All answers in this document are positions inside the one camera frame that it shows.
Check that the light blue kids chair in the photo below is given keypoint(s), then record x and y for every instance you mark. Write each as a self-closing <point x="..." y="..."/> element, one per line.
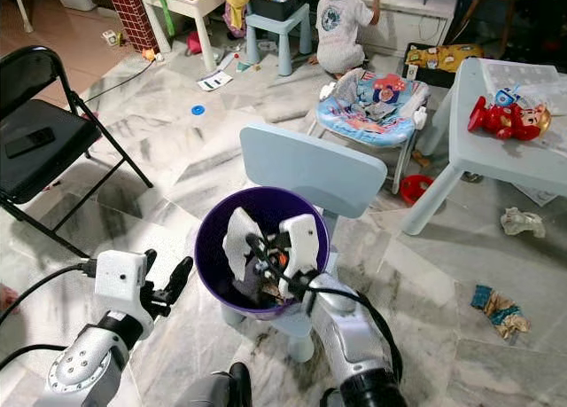
<point x="310" y="168"/>

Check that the white side table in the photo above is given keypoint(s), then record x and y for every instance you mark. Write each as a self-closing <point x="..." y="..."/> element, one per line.
<point x="199" y="3"/>

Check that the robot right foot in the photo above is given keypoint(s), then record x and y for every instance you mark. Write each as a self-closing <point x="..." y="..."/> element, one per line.
<point x="330" y="400"/>

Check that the brown paper scrap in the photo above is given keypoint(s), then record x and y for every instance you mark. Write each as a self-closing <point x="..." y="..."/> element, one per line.
<point x="270" y="292"/>

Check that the light blue kids table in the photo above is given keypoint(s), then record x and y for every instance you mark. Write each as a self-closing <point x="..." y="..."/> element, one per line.
<point x="496" y="159"/>

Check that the red plastic bowl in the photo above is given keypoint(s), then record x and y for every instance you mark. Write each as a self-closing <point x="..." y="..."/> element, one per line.
<point x="416" y="190"/>

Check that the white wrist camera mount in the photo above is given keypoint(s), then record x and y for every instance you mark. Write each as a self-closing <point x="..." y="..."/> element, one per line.
<point x="301" y="247"/>
<point x="122" y="283"/>

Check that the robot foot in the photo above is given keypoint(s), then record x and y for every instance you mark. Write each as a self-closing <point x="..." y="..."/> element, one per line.
<point x="230" y="391"/>
<point x="330" y="400"/>

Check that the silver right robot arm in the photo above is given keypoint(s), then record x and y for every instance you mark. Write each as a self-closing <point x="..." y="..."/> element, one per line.
<point x="354" y="345"/>

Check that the red toy figure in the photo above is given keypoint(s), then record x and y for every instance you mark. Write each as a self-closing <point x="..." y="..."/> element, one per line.
<point x="500" y="121"/>

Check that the black folding chair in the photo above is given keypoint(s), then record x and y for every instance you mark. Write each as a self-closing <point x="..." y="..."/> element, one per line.
<point x="44" y="181"/>

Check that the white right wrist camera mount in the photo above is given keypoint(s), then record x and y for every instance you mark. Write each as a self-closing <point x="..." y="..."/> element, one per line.
<point x="301" y="247"/>

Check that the child in white shirt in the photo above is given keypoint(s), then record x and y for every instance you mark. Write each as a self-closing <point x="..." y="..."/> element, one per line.
<point x="341" y="26"/>

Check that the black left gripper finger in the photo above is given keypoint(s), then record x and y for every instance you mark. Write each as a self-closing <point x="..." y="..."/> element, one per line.
<point x="149" y="270"/>
<point x="183" y="278"/>

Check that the light blue kids stool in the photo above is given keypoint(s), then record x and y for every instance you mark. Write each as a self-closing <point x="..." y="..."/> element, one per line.
<point x="286" y="52"/>

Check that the white paper piece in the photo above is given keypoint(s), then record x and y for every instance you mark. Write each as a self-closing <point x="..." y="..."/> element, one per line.
<point x="239" y="238"/>

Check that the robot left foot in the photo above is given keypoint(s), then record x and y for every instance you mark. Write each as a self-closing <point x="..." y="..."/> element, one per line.
<point x="230" y="391"/>

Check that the black storage box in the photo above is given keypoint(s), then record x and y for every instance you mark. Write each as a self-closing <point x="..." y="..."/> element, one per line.
<point x="266" y="6"/>

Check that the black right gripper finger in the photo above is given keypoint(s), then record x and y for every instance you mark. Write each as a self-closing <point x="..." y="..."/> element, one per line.
<point x="261" y="241"/>
<point x="264" y="270"/>

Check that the black phone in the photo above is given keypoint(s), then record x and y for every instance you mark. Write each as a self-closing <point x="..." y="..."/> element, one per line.
<point x="29" y="143"/>

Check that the red brick pattern box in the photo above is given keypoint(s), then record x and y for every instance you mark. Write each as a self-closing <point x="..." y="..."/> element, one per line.
<point x="131" y="17"/>

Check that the crumpled white plastic wrapper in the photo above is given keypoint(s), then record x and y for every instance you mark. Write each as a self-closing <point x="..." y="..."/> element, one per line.
<point x="521" y="223"/>

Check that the person's bare foot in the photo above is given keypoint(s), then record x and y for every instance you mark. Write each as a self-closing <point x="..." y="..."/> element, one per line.
<point x="9" y="299"/>

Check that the yellow and black mat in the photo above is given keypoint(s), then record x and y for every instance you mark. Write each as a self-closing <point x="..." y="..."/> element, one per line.
<point x="443" y="57"/>

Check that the white printed paper sheets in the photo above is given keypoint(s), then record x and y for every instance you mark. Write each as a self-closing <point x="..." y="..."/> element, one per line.
<point x="532" y="74"/>

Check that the blue baby bouncer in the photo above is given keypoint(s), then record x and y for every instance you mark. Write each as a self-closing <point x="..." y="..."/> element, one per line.
<point x="372" y="119"/>

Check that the purple plastic rubbish bin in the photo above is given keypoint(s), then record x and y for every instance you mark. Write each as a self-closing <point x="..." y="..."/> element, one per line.
<point x="213" y="247"/>

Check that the brown and blue crumpled trash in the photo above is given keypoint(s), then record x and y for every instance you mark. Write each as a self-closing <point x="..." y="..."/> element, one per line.
<point x="505" y="314"/>

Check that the white printed paper card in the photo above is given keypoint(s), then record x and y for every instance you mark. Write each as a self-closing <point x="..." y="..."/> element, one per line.
<point x="214" y="81"/>

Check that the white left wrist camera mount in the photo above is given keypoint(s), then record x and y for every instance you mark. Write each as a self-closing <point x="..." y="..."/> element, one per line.
<point x="122" y="283"/>

